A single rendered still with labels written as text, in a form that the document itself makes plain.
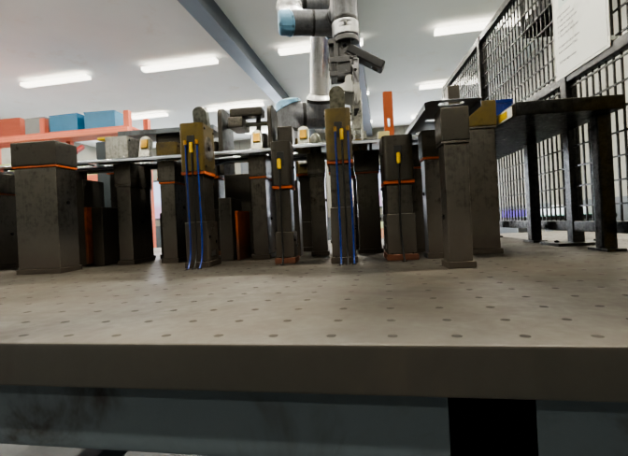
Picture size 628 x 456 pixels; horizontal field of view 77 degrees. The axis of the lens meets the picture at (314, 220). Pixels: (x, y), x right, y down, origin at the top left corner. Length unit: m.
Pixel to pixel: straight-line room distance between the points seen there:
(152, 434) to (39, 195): 0.85
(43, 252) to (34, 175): 0.19
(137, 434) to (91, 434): 0.05
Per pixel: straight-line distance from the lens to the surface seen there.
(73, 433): 0.51
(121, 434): 0.47
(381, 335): 0.34
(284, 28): 1.31
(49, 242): 1.18
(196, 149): 0.98
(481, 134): 1.03
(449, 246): 0.75
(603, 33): 1.17
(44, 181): 1.19
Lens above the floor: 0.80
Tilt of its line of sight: level
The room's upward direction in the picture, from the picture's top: 3 degrees counter-clockwise
